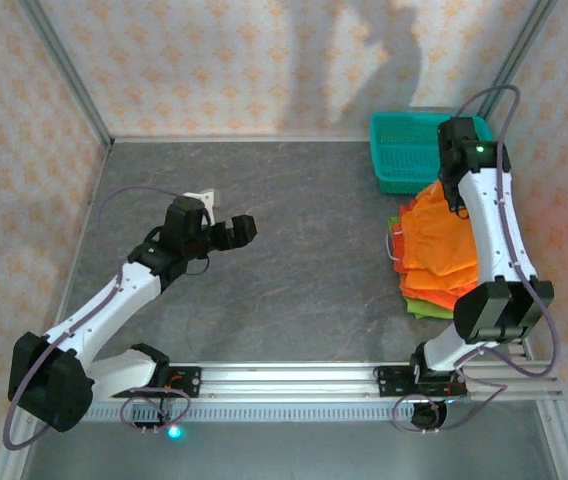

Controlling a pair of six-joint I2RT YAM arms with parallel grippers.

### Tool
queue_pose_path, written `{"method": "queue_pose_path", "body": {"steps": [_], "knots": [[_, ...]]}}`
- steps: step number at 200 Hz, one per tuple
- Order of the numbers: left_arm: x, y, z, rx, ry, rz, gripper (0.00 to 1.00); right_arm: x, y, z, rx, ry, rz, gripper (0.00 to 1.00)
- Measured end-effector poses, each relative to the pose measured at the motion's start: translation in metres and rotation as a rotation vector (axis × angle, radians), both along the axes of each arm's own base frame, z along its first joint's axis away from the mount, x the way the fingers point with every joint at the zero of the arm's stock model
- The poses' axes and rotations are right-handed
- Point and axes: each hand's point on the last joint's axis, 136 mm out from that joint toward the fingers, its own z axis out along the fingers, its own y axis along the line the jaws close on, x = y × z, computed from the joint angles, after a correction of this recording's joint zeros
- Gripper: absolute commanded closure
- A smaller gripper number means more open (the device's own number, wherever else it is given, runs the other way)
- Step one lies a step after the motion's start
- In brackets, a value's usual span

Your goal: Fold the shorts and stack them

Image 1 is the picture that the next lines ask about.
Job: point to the orange shorts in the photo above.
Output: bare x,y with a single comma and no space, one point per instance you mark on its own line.
434,235

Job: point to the red-orange mesh shorts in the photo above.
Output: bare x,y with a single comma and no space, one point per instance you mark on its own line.
429,287

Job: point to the lime green shorts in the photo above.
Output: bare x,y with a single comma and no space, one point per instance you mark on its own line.
429,309

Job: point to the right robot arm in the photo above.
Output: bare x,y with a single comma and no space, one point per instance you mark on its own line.
489,225

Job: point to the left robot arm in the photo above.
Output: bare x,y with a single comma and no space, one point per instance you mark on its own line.
114,300

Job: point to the teal plastic basket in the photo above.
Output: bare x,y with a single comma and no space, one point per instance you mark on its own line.
399,155

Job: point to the green indicator light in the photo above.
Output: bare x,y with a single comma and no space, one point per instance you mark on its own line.
174,432

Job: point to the black round fitting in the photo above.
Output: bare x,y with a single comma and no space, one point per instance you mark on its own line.
426,417

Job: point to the aluminium frame post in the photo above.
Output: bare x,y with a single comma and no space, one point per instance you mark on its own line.
64,70
519,50

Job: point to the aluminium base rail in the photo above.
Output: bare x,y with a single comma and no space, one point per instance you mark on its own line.
289,382

